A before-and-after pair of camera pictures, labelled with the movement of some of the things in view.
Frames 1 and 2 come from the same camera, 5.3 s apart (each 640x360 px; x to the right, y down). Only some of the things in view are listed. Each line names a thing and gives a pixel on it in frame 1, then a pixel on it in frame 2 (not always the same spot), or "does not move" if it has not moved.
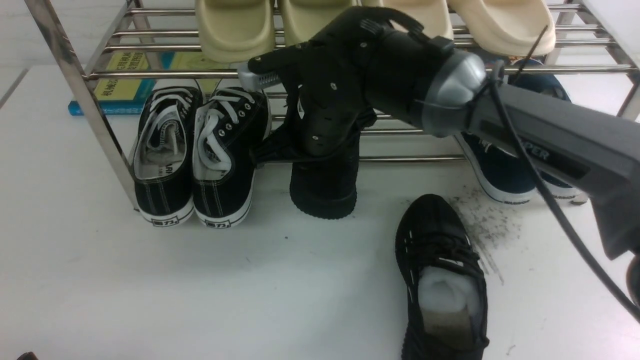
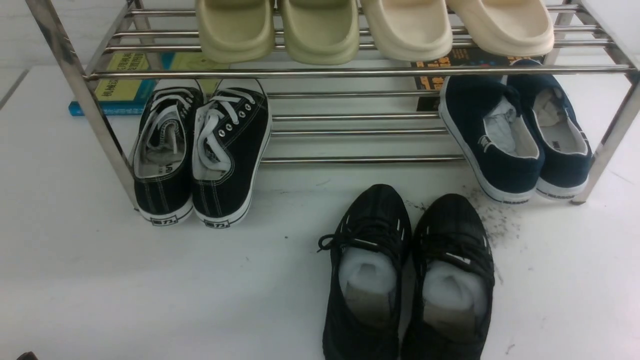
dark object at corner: (29, 355) does not move
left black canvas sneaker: (164, 154) does not move
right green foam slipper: (305, 19) does not move
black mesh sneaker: (326, 185) to (371, 251)
